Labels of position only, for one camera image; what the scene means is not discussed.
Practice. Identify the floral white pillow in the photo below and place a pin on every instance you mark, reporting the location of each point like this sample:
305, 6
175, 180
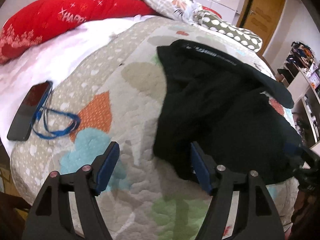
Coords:
170, 2

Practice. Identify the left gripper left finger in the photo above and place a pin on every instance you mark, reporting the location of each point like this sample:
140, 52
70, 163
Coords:
50, 216

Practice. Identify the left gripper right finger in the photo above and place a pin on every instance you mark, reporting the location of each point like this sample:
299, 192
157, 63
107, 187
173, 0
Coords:
241, 206

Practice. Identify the black smartphone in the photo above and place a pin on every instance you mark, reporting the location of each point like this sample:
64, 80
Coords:
25, 116

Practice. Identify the red long pillow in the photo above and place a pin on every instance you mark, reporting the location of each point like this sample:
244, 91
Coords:
43, 20

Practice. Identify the wooden door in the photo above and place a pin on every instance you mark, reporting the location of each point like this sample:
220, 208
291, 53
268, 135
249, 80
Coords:
262, 18

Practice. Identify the black pants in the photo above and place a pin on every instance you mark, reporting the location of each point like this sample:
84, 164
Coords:
223, 104

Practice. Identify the heart pattern quilt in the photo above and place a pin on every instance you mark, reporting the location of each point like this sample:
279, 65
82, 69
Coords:
118, 93

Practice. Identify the white shelf unit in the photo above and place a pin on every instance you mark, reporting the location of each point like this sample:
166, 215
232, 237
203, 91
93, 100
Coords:
306, 108

